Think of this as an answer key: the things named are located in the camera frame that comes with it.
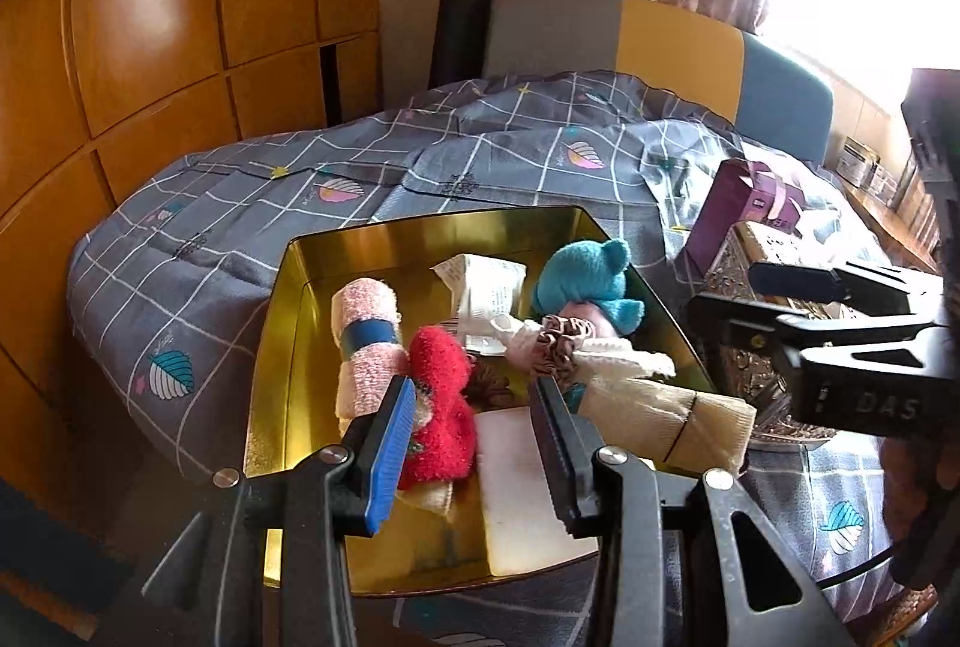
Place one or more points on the teal fluffy sock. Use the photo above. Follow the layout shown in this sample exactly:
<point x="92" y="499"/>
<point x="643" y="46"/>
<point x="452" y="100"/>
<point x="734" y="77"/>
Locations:
<point x="577" y="280"/>

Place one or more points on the wooden desk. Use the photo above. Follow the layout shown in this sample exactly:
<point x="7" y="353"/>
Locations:
<point x="900" y="235"/>

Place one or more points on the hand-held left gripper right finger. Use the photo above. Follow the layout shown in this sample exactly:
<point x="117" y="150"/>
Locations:
<point x="555" y="444"/>

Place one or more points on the mauve scrunchie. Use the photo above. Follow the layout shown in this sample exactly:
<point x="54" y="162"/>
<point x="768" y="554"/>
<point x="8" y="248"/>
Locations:
<point x="559" y="347"/>

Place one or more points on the pink towel roll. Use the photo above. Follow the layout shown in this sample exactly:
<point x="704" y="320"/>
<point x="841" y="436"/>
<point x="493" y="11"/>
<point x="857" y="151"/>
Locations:
<point x="364" y="310"/>

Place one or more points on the white plastic wipes packet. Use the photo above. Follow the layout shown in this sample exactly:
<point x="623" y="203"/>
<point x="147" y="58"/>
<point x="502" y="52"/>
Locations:
<point x="484" y="287"/>

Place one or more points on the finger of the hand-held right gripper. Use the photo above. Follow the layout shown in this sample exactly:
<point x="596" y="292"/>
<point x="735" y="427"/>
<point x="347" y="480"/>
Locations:
<point x="742" y="317"/>
<point x="787" y="281"/>

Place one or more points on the red fluffy sock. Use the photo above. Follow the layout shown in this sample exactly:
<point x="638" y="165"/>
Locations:
<point x="442" y="422"/>

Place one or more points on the gold tin box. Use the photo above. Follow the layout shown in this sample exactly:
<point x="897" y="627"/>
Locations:
<point x="300" y="347"/>

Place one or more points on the beige cloth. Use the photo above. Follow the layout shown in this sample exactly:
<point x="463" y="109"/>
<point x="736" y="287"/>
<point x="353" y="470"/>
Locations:
<point x="645" y="415"/>

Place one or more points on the silver embossed box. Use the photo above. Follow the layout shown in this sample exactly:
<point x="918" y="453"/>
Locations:
<point x="750" y="377"/>

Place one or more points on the grey checked leaf-print blanket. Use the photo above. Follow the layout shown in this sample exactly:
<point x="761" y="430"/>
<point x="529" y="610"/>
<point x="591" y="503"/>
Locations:
<point x="225" y="242"/>

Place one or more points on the black rolled mat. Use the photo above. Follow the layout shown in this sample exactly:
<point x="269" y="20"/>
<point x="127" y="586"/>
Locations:
<point x="461" y="17"/>

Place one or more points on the wooden wardrobe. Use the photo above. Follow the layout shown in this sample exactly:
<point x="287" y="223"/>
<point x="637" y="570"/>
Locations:
<point x="150" y="17"/>

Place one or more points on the cream sock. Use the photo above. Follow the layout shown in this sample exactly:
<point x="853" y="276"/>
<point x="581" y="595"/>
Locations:
<point x="630" y="362"/>

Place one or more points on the white soap bar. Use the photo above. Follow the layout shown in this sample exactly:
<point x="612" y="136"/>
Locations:
<point x="510" y="504"/>

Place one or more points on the purple cardboard box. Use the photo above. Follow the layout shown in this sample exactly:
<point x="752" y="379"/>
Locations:
<point x="720" y="220"/>

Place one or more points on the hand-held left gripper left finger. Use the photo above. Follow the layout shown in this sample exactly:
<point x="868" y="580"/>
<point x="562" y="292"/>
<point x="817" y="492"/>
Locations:
<point x="390" y="452"/>

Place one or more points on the grey yellow blue headboard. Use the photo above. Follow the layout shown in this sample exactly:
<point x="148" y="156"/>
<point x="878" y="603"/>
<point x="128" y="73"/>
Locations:
<point x="675" y="40"/>

